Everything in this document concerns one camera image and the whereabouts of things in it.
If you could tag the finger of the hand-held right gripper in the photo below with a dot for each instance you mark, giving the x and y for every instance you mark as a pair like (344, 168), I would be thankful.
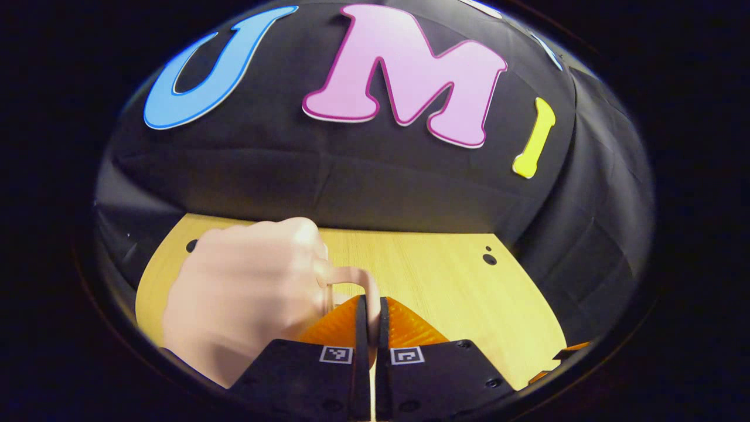
(539, 377)
(571, 350)

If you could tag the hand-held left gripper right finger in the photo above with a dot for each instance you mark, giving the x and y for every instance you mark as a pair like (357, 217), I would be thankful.
(384, 351)

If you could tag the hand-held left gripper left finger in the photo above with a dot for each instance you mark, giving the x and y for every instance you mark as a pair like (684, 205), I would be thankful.
(360, 351)

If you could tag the pink suitcase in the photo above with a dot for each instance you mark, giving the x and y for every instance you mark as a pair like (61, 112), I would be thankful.
(246, 293)

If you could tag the black backdrop cloth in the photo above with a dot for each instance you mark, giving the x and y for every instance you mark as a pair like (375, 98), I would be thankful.
(351, 176)

